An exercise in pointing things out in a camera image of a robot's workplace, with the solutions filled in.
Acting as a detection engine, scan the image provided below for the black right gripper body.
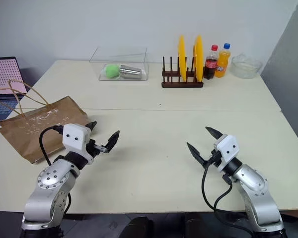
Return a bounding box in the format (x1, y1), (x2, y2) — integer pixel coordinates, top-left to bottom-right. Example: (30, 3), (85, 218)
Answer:
(207, 148), (224, 170)

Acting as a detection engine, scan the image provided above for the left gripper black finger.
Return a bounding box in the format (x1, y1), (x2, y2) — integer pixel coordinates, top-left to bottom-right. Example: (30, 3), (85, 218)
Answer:
(100, 129), (121, 153)
(85, 120), (98, 136)

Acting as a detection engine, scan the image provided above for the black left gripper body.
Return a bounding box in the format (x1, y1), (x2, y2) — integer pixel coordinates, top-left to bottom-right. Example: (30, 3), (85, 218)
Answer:
(85, 138), (108, 160)

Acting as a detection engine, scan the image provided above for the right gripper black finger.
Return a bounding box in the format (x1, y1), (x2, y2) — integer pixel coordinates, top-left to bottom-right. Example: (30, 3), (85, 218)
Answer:
(205, 126), (224, 142)
(186, 141), (210, 167)

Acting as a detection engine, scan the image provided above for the green fuzzy ball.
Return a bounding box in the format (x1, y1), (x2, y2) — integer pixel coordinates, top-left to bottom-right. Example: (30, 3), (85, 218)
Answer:
(104, 64), (121, 80)

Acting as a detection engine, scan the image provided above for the dark wooden dish rack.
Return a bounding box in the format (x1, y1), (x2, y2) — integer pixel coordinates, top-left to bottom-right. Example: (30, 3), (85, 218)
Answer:
(160, 56), (205, 89)

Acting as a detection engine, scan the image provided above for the stainless steel cup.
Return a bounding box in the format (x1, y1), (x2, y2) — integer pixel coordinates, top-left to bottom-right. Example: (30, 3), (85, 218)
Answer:
(119, 64), (143, 80)

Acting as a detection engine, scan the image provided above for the cola bottle with red cap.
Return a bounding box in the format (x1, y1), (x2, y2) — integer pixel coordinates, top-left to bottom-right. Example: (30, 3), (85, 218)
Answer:
(203, 44), (219, 80)

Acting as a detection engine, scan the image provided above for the orange soda bottle, blue cap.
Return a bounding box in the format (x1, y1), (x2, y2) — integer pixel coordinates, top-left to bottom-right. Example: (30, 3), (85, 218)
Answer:
(214, 43), (231, 79)

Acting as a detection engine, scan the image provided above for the clear glass bowl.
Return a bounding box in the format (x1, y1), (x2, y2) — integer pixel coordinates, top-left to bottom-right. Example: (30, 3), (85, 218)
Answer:
(231, 52), (263, 80)

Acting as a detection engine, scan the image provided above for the yellow plate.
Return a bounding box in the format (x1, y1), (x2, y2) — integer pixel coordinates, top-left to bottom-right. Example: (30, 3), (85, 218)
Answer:
(192, 34), (205, 83)
(177, 34), (188, 82)

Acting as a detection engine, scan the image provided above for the clear plastic box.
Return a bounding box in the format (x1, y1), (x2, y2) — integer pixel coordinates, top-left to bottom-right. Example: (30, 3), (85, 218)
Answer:
(89, 47), (150, 82)

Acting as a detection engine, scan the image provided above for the dark rounded shape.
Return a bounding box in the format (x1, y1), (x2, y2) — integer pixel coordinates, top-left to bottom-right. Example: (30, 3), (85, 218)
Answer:
(118, 216), (155, 238)

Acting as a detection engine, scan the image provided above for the open laptop computer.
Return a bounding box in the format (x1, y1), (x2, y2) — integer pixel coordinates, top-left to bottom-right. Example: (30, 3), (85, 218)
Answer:
(0, 56), (28, 132)

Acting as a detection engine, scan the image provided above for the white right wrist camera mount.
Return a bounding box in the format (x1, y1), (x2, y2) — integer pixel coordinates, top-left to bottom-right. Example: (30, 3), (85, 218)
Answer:
(214, 133), (240, 173)

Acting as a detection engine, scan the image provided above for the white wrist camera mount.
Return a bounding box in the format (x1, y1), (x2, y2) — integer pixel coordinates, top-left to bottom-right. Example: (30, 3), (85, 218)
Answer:
(214, 133), (240, 173)
(62, 123), (95, 166)

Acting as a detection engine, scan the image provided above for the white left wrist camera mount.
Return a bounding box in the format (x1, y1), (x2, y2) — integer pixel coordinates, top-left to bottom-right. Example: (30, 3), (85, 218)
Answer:
(62, 123), (95, 166)

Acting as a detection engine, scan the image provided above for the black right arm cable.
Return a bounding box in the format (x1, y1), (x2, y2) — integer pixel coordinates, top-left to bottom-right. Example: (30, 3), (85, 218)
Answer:
(201, 160), (254, 238)

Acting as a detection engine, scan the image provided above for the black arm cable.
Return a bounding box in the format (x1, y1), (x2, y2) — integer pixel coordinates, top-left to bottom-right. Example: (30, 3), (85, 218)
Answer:
(201, 160), (254, 238)
(39, 125), (72, 214)

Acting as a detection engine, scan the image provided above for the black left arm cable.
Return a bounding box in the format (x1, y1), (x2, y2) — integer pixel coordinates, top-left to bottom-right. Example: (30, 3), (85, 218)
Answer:
(39, 125), (72, 214)

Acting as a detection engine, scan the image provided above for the brown paper bag with handles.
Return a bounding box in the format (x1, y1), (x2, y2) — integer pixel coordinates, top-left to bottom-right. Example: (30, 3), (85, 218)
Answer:
(0, 79), (89, 165)

